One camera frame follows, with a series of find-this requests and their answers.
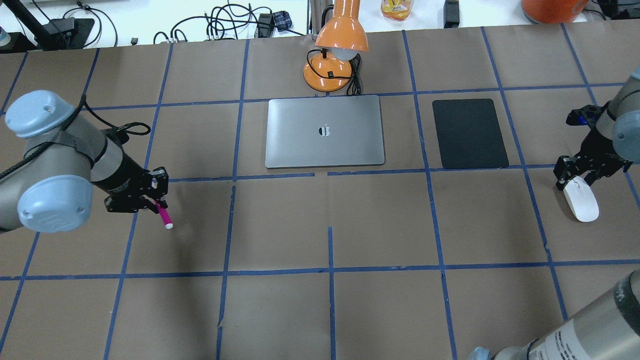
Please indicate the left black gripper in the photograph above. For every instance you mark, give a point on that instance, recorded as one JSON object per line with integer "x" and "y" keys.
{"x": 126, "y": 178}

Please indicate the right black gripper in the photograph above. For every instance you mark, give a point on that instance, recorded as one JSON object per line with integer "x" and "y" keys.
{"x": 598, "y": 151}

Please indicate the pink marker pen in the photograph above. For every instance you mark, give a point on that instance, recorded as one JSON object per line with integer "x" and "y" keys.
{"x": 164, "y": 215}

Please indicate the white computer mouse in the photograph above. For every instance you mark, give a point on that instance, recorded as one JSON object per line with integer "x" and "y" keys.
{"x": 581, "y": 200}

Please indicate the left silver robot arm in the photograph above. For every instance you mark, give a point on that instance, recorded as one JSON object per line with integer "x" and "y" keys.
{"x": 51, "y": 188}

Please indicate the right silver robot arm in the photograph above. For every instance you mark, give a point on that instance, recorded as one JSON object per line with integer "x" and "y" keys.
{"x": 597, "y": 262}

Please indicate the black mousepad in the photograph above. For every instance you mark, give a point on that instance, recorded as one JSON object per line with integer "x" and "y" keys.
{"x": 469, "y": 134}

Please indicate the silver closed laptop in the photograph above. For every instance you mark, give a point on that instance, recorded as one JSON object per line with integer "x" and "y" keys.
{"x": 324, "y": 131}

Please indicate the black power adapter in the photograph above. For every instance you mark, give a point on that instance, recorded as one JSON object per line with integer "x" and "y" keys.
{"x": 451, "y": 14}

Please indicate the orange desk lamp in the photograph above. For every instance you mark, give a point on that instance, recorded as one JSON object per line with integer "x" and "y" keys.
{"x": 334, "y": 63}

